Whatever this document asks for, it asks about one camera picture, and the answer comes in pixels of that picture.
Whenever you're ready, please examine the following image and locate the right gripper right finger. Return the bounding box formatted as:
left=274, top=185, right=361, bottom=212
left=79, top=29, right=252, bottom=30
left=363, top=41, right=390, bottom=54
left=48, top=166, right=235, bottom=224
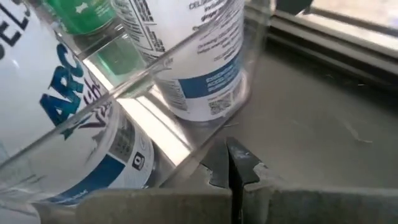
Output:
left=226, top=136, right=398, bottom=224

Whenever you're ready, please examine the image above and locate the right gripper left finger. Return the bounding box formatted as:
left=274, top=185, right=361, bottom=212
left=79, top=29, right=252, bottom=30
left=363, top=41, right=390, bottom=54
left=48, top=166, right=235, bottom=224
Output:
left=32, top=139, right=233, bottom=224

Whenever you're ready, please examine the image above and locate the white Celsius can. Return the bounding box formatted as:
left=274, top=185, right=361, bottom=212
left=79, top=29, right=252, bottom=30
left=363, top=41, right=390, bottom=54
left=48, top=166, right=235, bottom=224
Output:
left=111, top=0, right=251, bottom=123
left=0, top=0, right=155, bottom=207

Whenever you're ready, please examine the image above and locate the green Sprite can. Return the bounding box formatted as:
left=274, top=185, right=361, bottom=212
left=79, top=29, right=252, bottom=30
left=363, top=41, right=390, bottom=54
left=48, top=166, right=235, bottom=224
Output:
left=43, top=0, right=118, bottom=35

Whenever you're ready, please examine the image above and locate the clear plastic storage bin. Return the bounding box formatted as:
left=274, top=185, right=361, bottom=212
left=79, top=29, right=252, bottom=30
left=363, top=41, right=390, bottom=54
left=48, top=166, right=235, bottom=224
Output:
left=0, top=0, right=277, bottom=215

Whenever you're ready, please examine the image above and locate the black rig frame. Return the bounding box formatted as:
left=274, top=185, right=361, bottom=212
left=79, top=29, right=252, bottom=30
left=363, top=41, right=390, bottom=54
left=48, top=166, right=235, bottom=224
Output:
left=245, top=0, right=398, bottom=91

